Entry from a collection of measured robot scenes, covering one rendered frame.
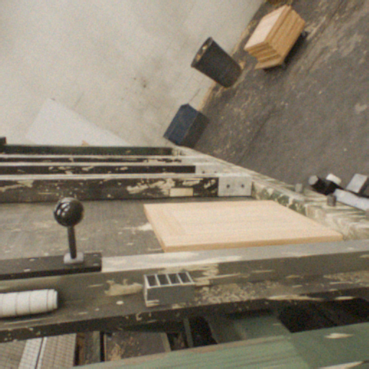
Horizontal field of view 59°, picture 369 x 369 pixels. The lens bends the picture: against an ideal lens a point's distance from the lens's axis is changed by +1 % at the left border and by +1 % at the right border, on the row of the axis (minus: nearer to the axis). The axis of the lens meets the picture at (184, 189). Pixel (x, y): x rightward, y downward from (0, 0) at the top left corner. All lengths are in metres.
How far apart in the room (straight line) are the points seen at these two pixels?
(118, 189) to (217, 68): 4.17
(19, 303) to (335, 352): 0.37
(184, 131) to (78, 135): 1.56
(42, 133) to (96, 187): 3.53
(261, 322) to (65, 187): 0.72
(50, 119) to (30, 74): 1.60
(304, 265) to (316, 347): 0.26
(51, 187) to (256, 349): 0.83
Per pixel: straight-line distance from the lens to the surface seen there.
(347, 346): 0.39
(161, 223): 0.77
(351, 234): 0.81
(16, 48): 6.05
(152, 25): 6.09
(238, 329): 0.53
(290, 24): 4.01
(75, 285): 0.51
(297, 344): 0.37
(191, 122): 5.03
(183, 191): 1.09
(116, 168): 1.32
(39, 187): 1.06
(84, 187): 1.05
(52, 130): 4.53
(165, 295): 0.49
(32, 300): 0.49
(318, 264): 0.64
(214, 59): 5.06
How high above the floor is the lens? 1.48
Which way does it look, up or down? 19 degrees down
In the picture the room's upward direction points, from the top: 60 degrees counter-clockwise
